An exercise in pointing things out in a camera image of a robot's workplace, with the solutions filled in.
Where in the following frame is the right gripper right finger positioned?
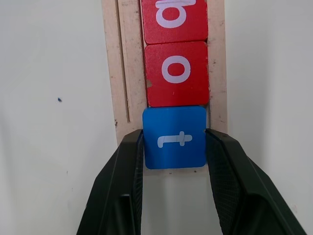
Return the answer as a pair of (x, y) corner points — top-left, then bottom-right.
(204, 128), (308, 235)

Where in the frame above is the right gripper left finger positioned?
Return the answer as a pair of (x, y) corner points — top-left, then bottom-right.
(75, 129), (145, 235)

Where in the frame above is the blue letter t block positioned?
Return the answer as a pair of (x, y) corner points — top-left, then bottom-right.
(142, 105), (207, 170)

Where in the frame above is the red letter o block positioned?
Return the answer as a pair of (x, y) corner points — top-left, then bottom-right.
(144, 41), (210, 108)

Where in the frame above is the red letter b block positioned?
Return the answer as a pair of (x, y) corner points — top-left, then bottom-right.
(141, 0), (208, 45)

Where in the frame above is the wooden letter tray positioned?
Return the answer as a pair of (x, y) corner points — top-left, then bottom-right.
(101, 0), (232, 175)

